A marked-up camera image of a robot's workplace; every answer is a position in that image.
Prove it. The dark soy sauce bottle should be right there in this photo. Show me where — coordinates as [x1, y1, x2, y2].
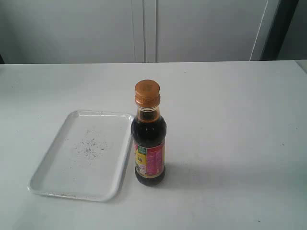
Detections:
[131, 80, 167, 186]

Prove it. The white rectangular plastic tray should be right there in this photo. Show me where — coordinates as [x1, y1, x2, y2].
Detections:
[28, 110, 134, 202]

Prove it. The white cabinet with doors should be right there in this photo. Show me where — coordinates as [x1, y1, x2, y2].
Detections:
[0, 0, 279, 64]

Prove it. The dark vertical post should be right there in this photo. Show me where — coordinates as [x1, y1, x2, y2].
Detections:
[260, 0, 299, 61]

